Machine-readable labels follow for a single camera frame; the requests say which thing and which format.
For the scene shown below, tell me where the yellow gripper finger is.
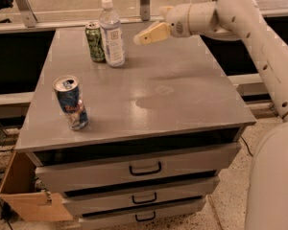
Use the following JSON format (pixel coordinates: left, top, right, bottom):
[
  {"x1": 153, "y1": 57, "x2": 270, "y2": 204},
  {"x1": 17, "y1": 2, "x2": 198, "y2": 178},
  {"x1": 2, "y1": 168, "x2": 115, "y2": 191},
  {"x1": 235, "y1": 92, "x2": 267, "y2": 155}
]
[
  {"x1": 133, "y1": 21, "x2": 171, "y2": 45},
  {"x1": 158, "y1": 6, "x2": 173, "y2": 17}
]

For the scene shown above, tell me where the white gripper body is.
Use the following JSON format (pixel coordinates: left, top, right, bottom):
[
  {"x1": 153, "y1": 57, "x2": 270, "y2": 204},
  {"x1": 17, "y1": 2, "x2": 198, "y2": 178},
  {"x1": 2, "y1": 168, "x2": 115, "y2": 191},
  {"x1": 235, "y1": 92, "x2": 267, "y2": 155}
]
[{"x1": 166, "y1": 4, "x2": 191, "y2": 37}]

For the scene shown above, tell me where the clear blue plastic water bottle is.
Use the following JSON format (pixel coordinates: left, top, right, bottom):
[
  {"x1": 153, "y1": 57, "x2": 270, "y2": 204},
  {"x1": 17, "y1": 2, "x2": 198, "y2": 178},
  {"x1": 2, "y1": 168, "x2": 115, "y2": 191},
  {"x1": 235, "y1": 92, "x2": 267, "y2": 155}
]
[{"x1": 99, "y1": 0, "x2": 125, "y2": 67}]

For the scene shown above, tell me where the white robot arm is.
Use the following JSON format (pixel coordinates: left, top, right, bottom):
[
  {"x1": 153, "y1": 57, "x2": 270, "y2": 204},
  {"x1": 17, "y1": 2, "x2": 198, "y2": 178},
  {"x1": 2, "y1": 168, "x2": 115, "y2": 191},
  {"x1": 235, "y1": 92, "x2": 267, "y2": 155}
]
[{"x1": 133, "y1": 0, "x2": 288, "y2": 230}]

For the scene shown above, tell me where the green soda can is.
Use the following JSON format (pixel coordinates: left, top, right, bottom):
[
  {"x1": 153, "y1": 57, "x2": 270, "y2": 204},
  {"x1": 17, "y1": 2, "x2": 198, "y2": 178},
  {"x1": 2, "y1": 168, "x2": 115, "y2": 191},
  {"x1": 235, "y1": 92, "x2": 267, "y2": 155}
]
[{"x1": 85, "y1": 22, "x2": 106, "y2": 62}]

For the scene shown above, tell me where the blue Red Bull can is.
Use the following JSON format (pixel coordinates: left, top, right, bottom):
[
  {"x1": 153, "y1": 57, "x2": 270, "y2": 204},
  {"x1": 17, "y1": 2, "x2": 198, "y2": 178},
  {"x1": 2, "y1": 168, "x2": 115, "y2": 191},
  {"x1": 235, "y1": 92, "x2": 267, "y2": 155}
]
[{"x1": 53, "y1": 75, "x2": 88, "y2": 130}]

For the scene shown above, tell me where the grey drawer cabinet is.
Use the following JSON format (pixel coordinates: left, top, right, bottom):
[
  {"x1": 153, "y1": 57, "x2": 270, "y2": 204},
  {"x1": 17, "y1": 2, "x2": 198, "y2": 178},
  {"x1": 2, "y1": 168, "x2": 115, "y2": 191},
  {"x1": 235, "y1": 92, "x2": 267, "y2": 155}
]
[{"x1": 14, "y1": 19, "x2": 257, "y2": 230}]

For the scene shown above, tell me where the right grey bench ledge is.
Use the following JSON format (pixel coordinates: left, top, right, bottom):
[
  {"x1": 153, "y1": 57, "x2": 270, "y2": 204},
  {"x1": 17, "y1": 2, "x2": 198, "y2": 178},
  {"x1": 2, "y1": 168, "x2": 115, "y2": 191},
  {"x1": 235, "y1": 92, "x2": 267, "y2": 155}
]
[{"x1": 228, "y1": 74, "x2": 268, "y2": 97}]

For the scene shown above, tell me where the grey bench ledge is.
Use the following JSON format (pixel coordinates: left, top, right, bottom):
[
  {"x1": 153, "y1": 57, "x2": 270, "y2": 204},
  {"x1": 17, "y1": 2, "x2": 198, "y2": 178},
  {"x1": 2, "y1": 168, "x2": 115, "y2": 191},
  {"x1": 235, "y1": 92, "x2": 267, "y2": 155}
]
[
  {"x1": 228, "y1": 74, "x2": 268, "y2": 97},
  {"x1": 0, "y1": 92, "x2": 34, "y2": 119}
]

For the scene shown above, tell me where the left grey bench ledge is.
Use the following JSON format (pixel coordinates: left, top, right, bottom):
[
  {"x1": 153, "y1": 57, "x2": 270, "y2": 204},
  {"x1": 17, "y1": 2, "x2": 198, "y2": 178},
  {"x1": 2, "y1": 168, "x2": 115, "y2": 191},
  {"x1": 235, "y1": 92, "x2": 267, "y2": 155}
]
[{"x1": 0, "y1": 92, "x2": 34, "y2": 119}]

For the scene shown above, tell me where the middle grey drawer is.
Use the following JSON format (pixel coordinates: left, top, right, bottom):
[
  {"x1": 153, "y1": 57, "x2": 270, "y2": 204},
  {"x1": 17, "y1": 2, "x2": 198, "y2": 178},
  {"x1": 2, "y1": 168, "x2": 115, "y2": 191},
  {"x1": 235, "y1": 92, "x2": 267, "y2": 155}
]
[{"x1": 62, "y1": 174, "x2": 219, "y2": 216}]

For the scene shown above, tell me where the grey drawer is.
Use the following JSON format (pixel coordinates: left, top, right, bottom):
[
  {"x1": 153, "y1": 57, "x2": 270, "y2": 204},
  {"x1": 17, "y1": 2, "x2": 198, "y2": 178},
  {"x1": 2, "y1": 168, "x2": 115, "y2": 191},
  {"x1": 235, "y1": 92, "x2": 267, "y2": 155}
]
[
  {"x1": 36, "y1": 142, "x2": 241, "y2": 193},
  {"x1": 62, "y1": 174, "x2": 219, "y2": 216},
  {"x1": 79, "y1": 197, "x2": 205, "y2": 230}
]

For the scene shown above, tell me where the top grey drawer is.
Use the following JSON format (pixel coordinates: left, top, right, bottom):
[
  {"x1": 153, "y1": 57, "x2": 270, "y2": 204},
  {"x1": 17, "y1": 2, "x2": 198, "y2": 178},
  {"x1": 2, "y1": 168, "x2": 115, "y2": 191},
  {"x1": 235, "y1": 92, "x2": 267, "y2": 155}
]
[{"x1": 36, "y1": 142, "x2": 241, "y2": 193}]

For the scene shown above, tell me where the bottom grey drawer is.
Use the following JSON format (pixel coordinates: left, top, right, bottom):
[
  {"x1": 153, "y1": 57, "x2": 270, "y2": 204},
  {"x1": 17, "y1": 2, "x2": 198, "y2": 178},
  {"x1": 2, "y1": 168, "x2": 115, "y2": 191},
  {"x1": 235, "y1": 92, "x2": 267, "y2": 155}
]
[{"x1": 79, "y1": 197, "x2": 205, "y2": 230}]

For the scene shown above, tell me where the wooden side panel box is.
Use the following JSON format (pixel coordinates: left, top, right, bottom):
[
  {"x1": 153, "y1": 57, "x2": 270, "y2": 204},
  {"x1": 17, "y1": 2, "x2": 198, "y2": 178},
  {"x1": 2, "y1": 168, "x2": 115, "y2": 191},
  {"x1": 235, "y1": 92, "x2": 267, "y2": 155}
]
[{"x1": 0, "y1": 152, "x2": 73, "y2": 222}]

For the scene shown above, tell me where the metal window railing frame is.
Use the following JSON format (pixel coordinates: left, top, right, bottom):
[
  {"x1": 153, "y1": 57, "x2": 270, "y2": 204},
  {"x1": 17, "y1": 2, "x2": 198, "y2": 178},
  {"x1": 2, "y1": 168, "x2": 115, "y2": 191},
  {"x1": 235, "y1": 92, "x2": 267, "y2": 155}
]
[{"x1": 0, "y1": 0, "x2": 288, "y2": 34}]

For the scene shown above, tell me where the black floor cable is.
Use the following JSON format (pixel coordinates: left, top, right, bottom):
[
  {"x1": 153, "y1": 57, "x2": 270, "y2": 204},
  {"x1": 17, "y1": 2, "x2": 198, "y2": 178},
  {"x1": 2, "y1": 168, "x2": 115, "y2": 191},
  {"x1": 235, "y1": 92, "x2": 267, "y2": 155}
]
[{"x1": 239, "y1": 135, "x2": 254, "y2": 158}]

